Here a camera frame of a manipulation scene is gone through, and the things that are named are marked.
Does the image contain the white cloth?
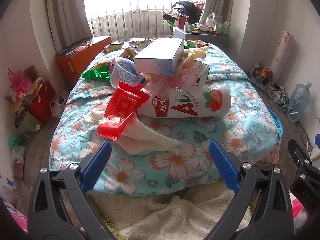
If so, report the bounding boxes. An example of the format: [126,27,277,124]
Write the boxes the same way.
[89,109,187,156]

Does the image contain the white strawberry AD milk bottle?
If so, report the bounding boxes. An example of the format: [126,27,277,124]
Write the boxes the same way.
[137,86,232,118]

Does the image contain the red snack wrapper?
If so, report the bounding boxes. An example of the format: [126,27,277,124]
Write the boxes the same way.
[97,81,150,141]

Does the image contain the green foil snack bag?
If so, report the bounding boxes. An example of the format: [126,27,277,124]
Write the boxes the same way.
[81,64,111,83]

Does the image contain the pink printed plastic bag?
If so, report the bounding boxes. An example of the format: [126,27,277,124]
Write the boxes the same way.
[144,63,208,99]

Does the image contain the beige paper bag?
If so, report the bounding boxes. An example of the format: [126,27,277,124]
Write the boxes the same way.
[178,46,210,68]

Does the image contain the white cable product box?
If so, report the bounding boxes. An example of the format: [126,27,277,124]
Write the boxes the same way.
[133,38,184,75]

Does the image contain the floral blue bed quilt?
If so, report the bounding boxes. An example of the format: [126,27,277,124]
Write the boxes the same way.
[49,45,281,196]

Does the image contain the cream fleece blanket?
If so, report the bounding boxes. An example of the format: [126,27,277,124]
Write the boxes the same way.
[88,183,234,239]

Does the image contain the blue mesh waste basket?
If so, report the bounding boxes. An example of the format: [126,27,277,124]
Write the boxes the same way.
[268,109,283,138]

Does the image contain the red gift bag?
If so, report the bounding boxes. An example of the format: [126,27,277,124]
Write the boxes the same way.
[28,77,56,123]

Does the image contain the large clear water jug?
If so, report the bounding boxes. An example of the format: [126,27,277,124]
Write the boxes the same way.
[287,81,312,122]

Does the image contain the floor clutter power strip pile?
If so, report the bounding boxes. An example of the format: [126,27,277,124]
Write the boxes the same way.
[251,67,289,108]

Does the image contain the orange cardboard box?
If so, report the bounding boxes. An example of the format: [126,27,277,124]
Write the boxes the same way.
[56,36,112,86]

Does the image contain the rolled floral wallpaper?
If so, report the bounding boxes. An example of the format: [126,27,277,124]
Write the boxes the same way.
[269,30,295,83]

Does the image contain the brown snack packet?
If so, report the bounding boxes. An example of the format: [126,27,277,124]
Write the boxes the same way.
[103,41,123,53]

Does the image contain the dark grey side cabinet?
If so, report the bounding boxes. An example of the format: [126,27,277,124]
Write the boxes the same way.
[172,27,229,51]

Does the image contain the green plastic basket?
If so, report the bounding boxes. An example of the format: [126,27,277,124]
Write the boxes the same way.
[214,22,231,35]

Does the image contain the metal window railing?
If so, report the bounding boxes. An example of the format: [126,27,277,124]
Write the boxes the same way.
[88,7,171,41]

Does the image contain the grey left curtain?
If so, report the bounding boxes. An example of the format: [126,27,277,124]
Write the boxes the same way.
[45,0,92,52]

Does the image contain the grey curtain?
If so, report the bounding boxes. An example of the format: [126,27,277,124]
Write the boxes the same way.
[45,0,92,52]
[199,0,233,24]

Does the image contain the red thermos bottle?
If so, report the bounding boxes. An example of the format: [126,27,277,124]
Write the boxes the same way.
[178,12,187,30]

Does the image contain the black clothes pile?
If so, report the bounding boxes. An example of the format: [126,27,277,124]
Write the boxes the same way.
[171,1,200,24]

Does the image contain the grey right curtain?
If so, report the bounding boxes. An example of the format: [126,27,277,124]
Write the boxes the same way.
[199,0,233,24]

